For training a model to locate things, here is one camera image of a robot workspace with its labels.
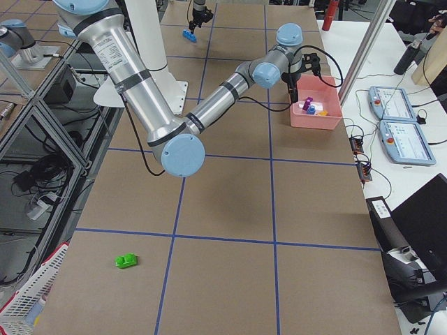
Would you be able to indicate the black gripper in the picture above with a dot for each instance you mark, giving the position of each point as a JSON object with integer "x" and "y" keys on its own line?
{"x": 292, "y": 77}
{"x": 198, "y": 15}

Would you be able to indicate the long blue block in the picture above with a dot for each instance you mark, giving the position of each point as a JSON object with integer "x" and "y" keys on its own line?
{"x": 189, "y": 36}

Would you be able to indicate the purple wedge block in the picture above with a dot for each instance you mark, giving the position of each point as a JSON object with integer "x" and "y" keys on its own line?
{"x": 307, "y": 104}

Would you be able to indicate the small blue block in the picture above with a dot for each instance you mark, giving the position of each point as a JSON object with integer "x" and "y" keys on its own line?
{"x": 311, "y": 110}

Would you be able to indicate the orange block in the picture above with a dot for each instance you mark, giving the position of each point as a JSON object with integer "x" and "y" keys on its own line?
{"x": 322, "y": 113}

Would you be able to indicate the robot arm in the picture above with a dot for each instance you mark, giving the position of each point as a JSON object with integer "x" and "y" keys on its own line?
{"x": 199, "y": 5}
{"x": 129, "y": 44}

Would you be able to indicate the pink plastic box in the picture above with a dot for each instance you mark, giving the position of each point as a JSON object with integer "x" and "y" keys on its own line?
{"x": 325, "y": 97}

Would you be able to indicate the red bottle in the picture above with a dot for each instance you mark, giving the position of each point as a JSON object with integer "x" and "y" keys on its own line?
{"x": 330, "y": 14}

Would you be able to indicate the upper teach pendant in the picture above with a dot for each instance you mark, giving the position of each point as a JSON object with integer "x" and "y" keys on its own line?
{"x": 390, "y": 103}

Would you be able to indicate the teach pendant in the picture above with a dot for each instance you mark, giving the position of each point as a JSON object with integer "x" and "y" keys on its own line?
{"x": 404, "y": 143}
{"x": 390, "y": 103}

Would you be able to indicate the black water bottle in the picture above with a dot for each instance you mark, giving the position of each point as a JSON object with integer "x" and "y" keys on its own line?
{"x": 408, "y": 57}

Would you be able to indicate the lower teach pendant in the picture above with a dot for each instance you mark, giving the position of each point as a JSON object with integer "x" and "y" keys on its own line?
{"x": 404, "y": 143}

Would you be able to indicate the black laptop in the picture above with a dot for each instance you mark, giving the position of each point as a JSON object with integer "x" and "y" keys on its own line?
{"x": 422, "y": 221}

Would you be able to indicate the green block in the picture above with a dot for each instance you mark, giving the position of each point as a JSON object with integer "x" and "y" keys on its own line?
{"x": 126, "y": 260}

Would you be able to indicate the white plastic basket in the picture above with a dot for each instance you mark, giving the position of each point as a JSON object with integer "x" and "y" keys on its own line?
{"x": 21, "y": 312}

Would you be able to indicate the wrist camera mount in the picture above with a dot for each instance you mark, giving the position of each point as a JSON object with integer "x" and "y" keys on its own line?
{"x": 311, "y": 62}

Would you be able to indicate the aluminium frame post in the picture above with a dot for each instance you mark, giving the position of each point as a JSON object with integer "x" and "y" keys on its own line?
{"x": 366, "y": 44}

